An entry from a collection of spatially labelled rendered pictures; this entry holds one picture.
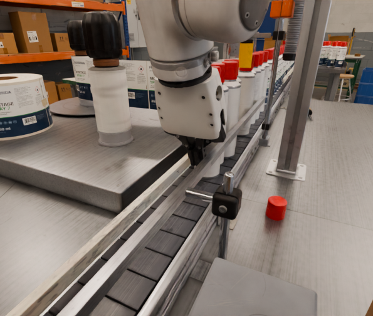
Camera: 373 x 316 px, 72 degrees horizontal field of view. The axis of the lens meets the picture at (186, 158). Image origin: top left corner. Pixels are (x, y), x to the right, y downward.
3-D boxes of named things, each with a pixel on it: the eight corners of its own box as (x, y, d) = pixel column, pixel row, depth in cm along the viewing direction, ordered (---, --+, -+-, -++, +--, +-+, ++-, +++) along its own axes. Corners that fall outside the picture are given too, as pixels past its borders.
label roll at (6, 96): (63, 118, 87) (53, 73, 80) (34, 140, 69) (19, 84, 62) (2, 118, 86) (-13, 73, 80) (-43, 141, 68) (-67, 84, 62)
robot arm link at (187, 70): (225, 36, 34) (226, 58, 36) (166, 36, 37) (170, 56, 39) (202, 64, 29) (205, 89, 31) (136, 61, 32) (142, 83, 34)
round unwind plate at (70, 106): (90, 95, 119) (89, 93, 119) (146, 101, 108) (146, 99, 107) (29, 111, 94) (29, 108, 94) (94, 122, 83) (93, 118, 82)
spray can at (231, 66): (224, 148, 64) (229, 59, 55) (239, 155, 60) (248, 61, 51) (207, 153, 61) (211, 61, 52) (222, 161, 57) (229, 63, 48)
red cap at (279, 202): (284, 210, 49) (287, 196, 47) (284, 222, 46) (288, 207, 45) (266, 207, 50) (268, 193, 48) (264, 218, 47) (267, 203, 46)
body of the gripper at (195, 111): (228, 53, 35) (230, 121, 42) (162, 51, 39) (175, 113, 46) (209, 80, 30) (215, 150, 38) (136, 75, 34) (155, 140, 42)
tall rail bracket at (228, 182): (187, 255, 39) (187, 157, 32) (234, 272, 36) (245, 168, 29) (177, 271, 36) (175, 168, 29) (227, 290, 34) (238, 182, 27)
